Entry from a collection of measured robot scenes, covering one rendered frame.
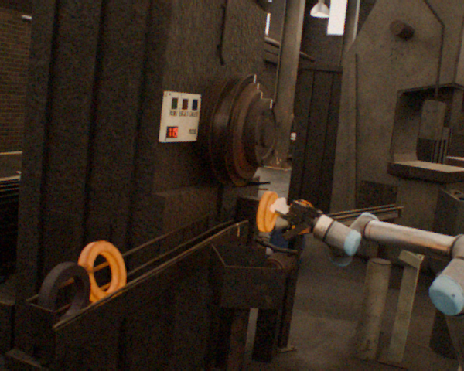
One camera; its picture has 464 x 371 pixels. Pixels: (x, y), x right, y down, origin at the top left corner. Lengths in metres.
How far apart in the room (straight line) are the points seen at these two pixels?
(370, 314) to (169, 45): 1.71
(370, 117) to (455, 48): 0.91
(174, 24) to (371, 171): 3.23
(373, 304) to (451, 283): 1.23
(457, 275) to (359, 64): 3.51
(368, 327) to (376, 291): 0.20
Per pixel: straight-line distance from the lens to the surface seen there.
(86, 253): 1.69
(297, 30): 11.26
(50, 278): 1.51
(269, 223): 2.21
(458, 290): 1.80
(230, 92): 2.27
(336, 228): 2.12
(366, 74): 5.08
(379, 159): 4.99
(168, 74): 2.08
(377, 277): 2.95
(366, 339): 3.06
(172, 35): 2.08
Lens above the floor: 1.23
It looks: 9 degrees down
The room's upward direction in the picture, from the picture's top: 6 degrees clockwise
